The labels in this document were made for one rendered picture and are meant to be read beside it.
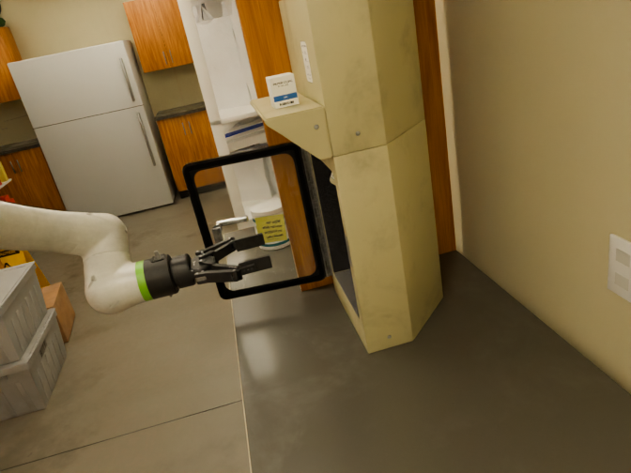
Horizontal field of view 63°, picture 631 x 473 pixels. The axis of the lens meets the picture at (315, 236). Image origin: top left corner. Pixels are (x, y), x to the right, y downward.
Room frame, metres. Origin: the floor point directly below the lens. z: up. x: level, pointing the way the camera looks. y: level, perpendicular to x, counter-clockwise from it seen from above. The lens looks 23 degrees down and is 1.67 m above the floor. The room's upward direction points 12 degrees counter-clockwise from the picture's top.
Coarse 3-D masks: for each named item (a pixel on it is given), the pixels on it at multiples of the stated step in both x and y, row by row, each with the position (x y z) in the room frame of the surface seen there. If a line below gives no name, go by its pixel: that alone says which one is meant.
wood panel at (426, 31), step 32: (256, 0) 1.33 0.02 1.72; (416, 0) 1.38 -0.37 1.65; (256, 32) 1.33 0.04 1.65; (416, 32) 1.38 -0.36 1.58; (256, 64) 1.33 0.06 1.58; (288, 64) 1.34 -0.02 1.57; (256, 96) 1.35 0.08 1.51; (448, 160) 1.39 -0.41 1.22; (448, 192) 1.39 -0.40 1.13; (448, 224) 1.39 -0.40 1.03
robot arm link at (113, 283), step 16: (96, 256) 1.05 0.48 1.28; (112, 256) 1.05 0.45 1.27; (128, 256) 1.08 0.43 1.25; (96, 272) 1.02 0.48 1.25; (112, 272) 1.02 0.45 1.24; (128, 272) 1.02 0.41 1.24; (96, 288) 1.00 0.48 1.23; (112, 288) 1.00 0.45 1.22; (128, 288) 1.00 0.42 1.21; (144, 288) 1.01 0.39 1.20; (96, 304) 0.99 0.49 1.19; (112, 304) 0.99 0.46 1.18; (128, 304) 1.01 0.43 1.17
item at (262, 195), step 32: (256, 160) 1.27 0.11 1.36; (288, 160) 1.27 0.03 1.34; (224, 192) 1.27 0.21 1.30; (256, 192) 1.27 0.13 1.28; (288, 192) 1.27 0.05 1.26; (224, 224) 1.27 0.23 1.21; (256, 224) 1.27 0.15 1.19; (288, 224) 1.27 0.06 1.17; (256, 256) 1.27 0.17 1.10; (288, 256) 1.27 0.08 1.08
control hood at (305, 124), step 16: (304, 96) 1.15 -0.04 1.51; (256, 112) 1.14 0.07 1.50; (272, 112) 1.02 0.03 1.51; (288, 112) 0.98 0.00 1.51; (304, 112) 0.96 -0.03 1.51; (320, 112) 0.97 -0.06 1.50; (272, 128) 0.96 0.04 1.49; (288, 128) 0.96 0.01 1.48; (304, 128) 0.96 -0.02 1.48; (320, 128) 0.97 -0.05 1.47; (304, 144) 0.96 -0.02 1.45; (320, 144) 0.97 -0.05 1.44
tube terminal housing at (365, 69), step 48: (288, 0) 1.14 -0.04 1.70; (336, 0) 0.98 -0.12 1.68; (384, 0) 1.03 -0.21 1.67; (288, 48) 1.26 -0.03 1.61; (336, 48) 0.97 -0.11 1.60; (384, 48) 1.02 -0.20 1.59; (336, 96) 0.97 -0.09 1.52; (384, 96) 1.00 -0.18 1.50; (336, 144) 0.97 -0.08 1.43; (384, 144) 0.98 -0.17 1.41; (384, 192) 0.98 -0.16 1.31; (432, 192) 1.14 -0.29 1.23; (384, 240) 0.98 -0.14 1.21; (432, 240) 1.11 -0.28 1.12; (336, 288) 1.25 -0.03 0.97; (384, 288) 0.98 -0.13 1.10; (432, 288) 1.09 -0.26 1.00; (384, 336) 0.97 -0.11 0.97
